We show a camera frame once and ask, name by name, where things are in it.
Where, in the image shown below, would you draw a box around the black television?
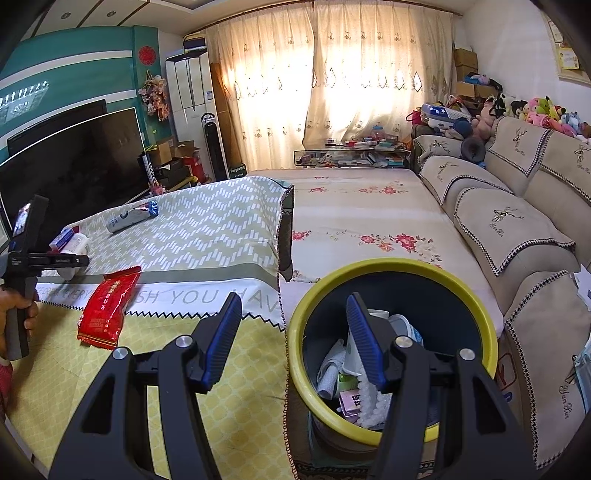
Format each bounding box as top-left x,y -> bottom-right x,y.
0,99 -> 151,241

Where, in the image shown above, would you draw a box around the pink box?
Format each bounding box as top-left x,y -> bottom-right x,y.
339,389 -> 370,416

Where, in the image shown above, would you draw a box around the beige deer print sofa cover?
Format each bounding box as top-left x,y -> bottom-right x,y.
412,135 -> 465,160
418,154 -> 513,206
484,115 -> 555,178
538,129 -> 591,206
450,187 -> 577,278
503,270 -> 591,469

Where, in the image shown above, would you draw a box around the stacked cardboard boxes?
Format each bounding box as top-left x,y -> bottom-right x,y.
451,46 -> 497,100

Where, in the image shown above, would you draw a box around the white standing air conditioner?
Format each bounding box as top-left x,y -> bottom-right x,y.
165,50 -> 218,183

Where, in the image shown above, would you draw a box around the cluttered glass low table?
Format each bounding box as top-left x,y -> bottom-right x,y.
293,136 -> 411,169

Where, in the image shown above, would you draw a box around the floral bed sheet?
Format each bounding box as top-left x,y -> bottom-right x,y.
249,167 -> 504,330

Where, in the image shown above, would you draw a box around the white printed floor mat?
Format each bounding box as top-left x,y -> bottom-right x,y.
496,337 -> 515,407

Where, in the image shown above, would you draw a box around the red container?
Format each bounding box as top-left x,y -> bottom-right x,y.
182,156 -> 205,185

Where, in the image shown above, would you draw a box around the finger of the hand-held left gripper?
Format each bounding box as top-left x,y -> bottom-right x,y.
28,253 -> 90,269

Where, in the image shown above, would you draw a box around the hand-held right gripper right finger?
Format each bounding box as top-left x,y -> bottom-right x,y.
345,292 -> 539,480

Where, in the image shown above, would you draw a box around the white papers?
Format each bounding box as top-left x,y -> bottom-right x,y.
573,272 -> 591,305

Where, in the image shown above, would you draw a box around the white toothpaste tube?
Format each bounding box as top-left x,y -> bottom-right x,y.
106,200 -> 161,234

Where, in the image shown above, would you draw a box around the cream embroidered curtain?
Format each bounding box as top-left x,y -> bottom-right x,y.
198,0 -> 455,171

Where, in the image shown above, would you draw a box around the large red gold packet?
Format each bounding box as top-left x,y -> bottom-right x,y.
76,266 -> 142,348

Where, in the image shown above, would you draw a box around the white foam fruit net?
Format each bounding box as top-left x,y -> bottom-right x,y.
358,374 -> 395,428

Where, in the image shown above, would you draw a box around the yellow patterned tablecloth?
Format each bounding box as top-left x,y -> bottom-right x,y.
9,295 -> 296,480

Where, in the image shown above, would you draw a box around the white tissue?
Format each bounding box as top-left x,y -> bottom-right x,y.
318,339 -> 346,400

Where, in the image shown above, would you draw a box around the yellow rimmed dark trash bin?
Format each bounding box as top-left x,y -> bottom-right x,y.
285,258 -> 499,468

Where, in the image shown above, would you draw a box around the artificial flower bouquet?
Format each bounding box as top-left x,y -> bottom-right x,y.
139,74 -> 171,121

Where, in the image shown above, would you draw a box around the tall brown cardboard box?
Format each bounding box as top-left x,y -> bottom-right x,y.
210,62 -> 243,178

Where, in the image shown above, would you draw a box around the person's left hand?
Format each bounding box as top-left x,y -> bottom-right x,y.
0,286 -> 40,361

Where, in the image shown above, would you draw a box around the pile of plush toys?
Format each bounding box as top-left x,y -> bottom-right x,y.
471,95 -> 591,146

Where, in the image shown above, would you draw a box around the dark neck pillow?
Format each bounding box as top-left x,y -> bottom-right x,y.
461,137 -> 486,162

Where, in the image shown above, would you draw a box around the white tower fan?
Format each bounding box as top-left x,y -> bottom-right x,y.
202,113 -> 229,183

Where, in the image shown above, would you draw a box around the green white chevron table runner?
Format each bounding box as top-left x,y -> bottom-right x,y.
34,175 -> 296,330

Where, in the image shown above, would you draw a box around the beige sofa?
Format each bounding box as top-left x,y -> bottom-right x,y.
411,115 -> 591,472

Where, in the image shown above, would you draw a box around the open cardboard boxes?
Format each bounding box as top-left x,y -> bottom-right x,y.
148,138 -> 204,190

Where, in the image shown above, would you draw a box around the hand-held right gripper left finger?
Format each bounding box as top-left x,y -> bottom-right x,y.
48,292 -> 243,480

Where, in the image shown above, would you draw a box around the green-white bottle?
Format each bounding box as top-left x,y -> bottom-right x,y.
337,330 -> 366,393

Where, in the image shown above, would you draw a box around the light blue plastic bag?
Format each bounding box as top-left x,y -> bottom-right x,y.
573,342 -> 591,384

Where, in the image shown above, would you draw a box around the framed wall picture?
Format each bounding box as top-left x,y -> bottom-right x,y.
545,14 -> 591,84

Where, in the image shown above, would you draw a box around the small white blue box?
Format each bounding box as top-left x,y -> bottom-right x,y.
50,232 -> 89,254

